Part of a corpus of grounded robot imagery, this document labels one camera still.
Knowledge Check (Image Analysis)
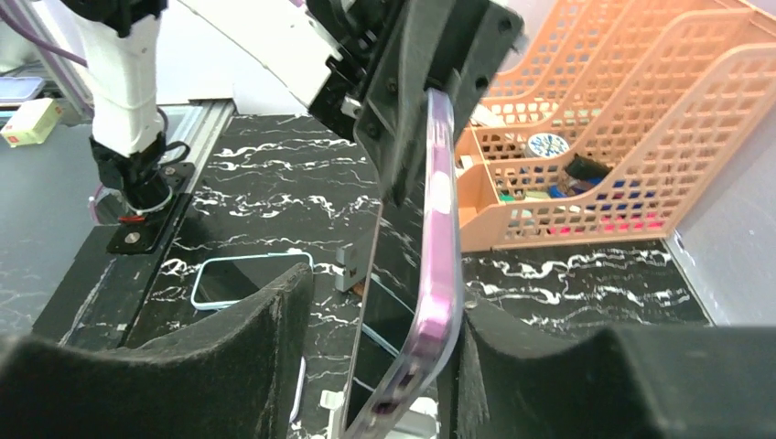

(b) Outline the phone with blue case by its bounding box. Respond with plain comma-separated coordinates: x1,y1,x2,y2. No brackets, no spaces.
189,252,314,311

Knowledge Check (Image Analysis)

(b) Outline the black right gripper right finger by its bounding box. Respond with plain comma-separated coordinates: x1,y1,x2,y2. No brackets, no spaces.
437,294,775,438

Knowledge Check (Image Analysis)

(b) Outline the round tin blue white label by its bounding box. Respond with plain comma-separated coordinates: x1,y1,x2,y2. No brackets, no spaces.
524,133,570,158

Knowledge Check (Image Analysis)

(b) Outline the aluminium frame rail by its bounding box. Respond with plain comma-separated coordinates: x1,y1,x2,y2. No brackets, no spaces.
161,100,236,166

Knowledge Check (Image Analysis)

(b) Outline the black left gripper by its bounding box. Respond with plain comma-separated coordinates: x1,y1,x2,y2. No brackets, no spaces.
307,1,524,205

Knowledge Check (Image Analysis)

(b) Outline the phone with lilac case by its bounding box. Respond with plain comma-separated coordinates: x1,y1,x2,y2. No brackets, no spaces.
292,274,437,438

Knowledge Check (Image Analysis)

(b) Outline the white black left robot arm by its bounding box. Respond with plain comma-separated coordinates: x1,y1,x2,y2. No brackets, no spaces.
64,1,524,212

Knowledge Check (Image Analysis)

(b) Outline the phone with purple clear case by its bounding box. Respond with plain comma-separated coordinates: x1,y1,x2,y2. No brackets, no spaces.
339,89,466,439

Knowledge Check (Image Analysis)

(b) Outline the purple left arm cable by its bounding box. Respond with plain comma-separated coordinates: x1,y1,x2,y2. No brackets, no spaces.
0,0,89,69

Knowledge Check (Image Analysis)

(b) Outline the orange plastic file organizer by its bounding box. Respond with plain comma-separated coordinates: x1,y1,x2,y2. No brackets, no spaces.
457,1,775,252

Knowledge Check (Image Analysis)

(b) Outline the black folding phone stand left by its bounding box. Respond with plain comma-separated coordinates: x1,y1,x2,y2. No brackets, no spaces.
335,232,376,293

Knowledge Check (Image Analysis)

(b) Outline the blue handled tool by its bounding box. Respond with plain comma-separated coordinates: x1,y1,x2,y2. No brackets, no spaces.
548,154,613,198

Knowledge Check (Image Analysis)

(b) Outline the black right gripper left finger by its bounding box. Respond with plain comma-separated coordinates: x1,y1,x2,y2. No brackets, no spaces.
1,263,315,438

